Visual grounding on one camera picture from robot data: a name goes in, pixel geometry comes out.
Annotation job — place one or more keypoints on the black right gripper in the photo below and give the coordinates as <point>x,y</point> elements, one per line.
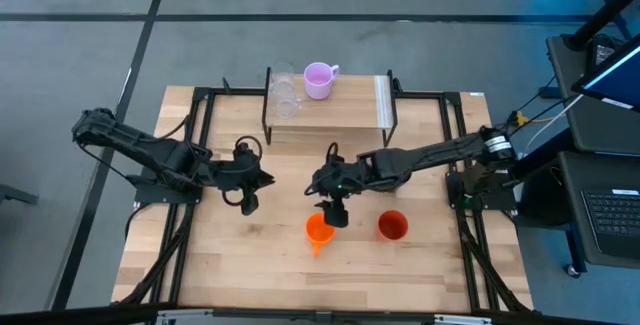
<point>340,177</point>

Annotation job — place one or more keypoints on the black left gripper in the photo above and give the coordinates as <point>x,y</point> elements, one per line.
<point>237,172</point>

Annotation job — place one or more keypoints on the orange plastic mug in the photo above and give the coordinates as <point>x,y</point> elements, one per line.
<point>316,232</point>

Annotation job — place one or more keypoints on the red plastic tumbler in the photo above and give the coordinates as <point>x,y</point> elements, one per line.
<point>392,225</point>

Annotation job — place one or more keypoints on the clear glass mug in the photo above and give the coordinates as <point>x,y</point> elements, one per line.
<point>285,90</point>

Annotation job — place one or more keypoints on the pink plastic mug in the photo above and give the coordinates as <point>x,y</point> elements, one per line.
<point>317,82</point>

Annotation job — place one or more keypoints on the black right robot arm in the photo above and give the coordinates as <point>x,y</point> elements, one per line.
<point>425,157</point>

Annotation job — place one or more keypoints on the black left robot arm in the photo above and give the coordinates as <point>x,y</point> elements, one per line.
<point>150,150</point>

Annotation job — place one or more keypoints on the wooden shelf with black legs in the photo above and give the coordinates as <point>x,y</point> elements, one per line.
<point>345,105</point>

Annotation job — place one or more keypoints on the grey stand foot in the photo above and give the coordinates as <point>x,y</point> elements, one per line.
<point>17,195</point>

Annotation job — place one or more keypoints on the laptop on cart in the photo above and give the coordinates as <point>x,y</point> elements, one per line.
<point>600,130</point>

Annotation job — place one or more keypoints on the black laptop keyboard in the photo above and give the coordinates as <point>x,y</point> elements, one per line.
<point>615,215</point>

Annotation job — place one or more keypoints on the computer monitor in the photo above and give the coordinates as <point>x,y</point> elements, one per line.
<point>615,80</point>

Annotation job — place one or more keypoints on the black slanted pole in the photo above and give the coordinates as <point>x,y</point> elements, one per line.
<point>605,15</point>

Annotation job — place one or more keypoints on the black aluminium table frame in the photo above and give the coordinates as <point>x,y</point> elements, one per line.
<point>425,95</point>

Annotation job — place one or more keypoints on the black front rail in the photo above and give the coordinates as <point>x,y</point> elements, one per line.
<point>100,315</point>

